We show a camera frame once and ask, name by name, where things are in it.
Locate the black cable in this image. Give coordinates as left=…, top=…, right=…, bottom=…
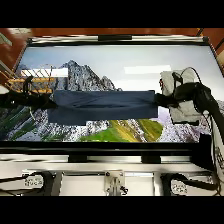
left=179, top=66, right=204, bottom=86

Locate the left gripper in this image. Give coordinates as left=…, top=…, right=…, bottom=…
left=30, top=94, right=58, bottom=110

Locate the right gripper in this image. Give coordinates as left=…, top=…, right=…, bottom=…
left=153, top=92, right=180, bottom=109

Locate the dark blue garment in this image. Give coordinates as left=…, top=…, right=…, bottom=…
left=46, top=89, right=159, bottom=127

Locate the silver frame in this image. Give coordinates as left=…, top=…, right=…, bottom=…
left=0, top=153, right=224, bottom=197

